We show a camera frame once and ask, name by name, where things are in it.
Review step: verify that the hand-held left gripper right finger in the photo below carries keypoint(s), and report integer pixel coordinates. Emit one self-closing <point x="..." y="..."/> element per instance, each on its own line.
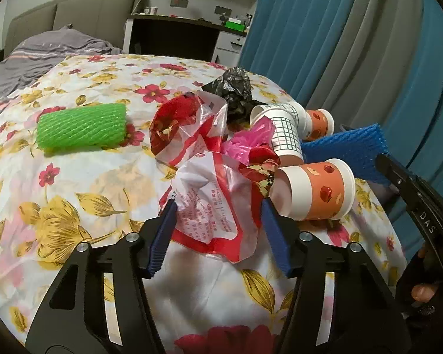
<point x="277" y="239"/>

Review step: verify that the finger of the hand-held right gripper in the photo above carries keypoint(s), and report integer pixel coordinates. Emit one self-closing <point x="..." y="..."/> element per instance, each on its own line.
<point x="415" y="199"/>

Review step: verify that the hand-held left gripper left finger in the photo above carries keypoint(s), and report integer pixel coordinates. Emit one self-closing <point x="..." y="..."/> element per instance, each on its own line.
<point x="161" y="236"/>

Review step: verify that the red and white plastic bag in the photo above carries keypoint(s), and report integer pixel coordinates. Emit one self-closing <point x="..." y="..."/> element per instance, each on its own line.
<point x="203" y="191"/>

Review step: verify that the orange printed paper cup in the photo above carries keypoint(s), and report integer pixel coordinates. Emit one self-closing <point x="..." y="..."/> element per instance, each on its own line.
<point x="319" y="121"/>
<point x="317" y="191"/>

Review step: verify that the red patterned wrapper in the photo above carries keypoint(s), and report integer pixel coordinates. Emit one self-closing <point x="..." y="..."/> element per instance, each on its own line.
<point x="260" y="173"/>

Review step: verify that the blue foam net sleeve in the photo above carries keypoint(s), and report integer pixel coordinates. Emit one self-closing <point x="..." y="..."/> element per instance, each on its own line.
<point x="345" y="153"/>

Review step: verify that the white checked paper cup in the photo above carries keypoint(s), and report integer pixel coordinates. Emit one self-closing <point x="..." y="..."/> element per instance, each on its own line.
<point x="288" y="140"/>
<point x="269" y="112"/>

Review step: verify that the pink plastic bag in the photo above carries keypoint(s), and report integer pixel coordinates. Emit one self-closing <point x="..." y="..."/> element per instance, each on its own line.
<point x="251" y="142"/>

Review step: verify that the green foam net sleeve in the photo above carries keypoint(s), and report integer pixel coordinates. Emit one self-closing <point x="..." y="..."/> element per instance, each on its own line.
<point x="82" y="127"/>

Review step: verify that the black plastic bag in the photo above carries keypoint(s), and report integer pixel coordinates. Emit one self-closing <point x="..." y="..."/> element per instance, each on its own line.
<point x="232" y="88"/>

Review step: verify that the person's right hand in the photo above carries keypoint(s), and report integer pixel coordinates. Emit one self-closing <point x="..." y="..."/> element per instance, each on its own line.
<point x="424" y="292"/>

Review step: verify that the floral bed sheet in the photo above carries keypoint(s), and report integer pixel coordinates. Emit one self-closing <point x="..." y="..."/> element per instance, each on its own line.
<point x="77" y="199"/>

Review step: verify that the blue and grey curtain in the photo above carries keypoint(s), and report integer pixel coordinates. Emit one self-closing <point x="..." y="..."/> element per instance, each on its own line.
<point x="354" y="44"/>

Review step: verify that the dark desk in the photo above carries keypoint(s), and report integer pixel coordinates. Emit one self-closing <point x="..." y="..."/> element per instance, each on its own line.
<point x="169" y="37"/>

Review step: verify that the white drawer cabinet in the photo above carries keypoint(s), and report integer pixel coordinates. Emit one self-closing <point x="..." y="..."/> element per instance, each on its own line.
<point x="229" y="46"/>

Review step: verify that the grey striped blanket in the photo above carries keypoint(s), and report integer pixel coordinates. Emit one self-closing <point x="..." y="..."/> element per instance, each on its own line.
<point x="40" y="55"/>

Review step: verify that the green box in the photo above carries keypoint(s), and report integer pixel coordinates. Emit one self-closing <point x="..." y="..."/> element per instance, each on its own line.
<point x="234" y="25"/>

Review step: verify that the beige padded headboard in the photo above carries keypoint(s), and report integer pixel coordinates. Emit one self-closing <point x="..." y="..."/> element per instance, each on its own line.
<point x="81" y="9"/>

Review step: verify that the dark wall socket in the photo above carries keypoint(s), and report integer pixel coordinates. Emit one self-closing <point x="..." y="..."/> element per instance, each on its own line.
<point x="179" y="2"/>
<point x="222" y="10"/>

